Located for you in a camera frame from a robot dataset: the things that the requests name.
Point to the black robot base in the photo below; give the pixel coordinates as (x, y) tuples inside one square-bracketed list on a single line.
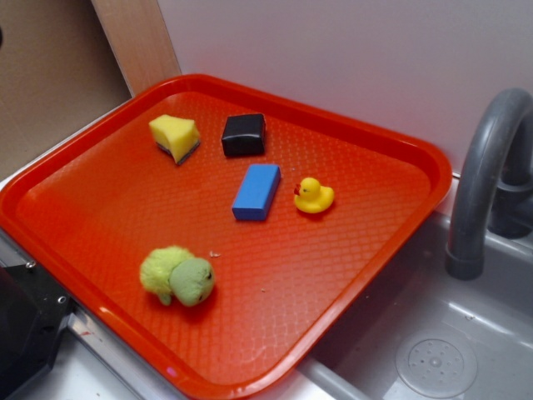
[(35, 309)]

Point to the blue rectangular block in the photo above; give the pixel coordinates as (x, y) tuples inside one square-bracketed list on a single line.
[(256, 193)]

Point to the yellow rubber duck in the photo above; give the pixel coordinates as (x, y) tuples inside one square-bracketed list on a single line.
[(311, 197)]

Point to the orange plastic tray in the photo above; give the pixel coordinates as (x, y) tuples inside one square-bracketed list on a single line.
[(93, 209)]

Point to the black block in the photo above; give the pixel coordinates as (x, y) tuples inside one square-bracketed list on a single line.
[(244, 135)]

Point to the yellow sponge piece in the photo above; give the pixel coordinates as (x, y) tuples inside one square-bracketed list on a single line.
[(178, 137)]

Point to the green plush turtle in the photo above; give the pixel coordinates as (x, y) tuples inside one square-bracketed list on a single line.
[(174, 272)]

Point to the grey toy sink basin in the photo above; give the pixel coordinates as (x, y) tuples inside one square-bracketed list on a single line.
[(417, 333)]

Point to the wooden board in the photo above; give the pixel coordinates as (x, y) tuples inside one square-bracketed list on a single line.
[(139, 40)]

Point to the grey plastic faucet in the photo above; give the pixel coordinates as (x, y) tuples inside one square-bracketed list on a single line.
[(494, 194)]

